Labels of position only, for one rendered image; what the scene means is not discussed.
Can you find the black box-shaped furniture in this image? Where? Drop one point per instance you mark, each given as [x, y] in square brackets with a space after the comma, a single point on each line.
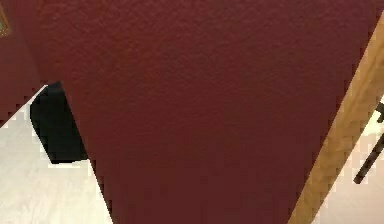
[55, 130]

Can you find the framed wall picture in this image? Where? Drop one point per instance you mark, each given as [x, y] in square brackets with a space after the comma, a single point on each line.
[3, 23]

